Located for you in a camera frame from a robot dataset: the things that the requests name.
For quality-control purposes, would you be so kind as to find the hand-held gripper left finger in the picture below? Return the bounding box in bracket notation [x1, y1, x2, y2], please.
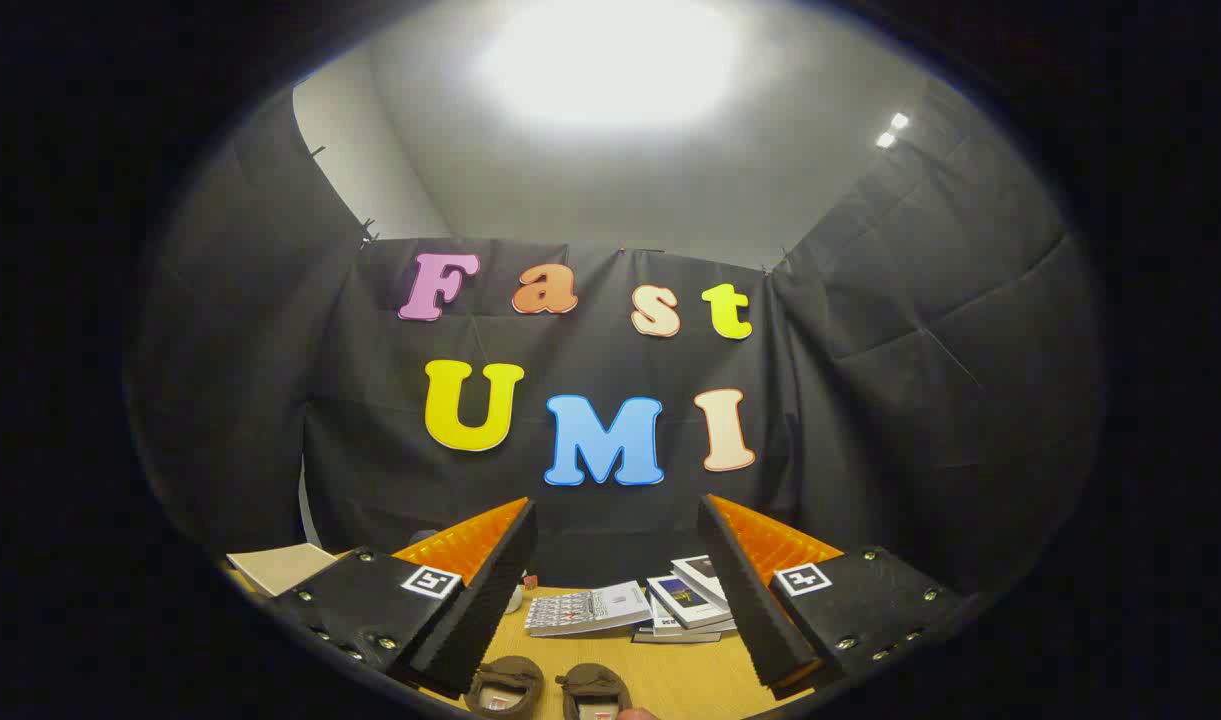
[270, 498, 538, 698]

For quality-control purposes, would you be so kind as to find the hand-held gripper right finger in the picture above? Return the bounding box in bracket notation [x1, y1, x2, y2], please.
[697, 494, 971, 698]

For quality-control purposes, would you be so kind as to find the brown fuzzy shoe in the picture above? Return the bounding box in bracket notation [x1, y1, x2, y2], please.
[557, 665, 634, 720]
[465, 655, 547, 720]

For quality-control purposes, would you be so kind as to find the beige fabric storage box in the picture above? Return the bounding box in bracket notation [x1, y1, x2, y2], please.
[227, 543, 338, 598]

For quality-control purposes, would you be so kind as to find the white book with blue picture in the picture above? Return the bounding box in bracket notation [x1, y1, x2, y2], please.
[647, 575, 733, 629]

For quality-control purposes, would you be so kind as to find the white book with barcode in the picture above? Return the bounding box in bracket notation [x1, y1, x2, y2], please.
[650, 598, 739, 638]

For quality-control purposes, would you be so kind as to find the patterned cover book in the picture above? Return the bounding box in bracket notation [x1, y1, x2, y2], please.
[525, 582, 653, 638]

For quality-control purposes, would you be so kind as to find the black backdrop cloth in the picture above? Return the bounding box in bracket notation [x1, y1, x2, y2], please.
[125, 85, 1106, 601]

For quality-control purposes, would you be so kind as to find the bright ceiling lamp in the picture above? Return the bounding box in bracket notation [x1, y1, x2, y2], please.
[480, 0, 741, 133]

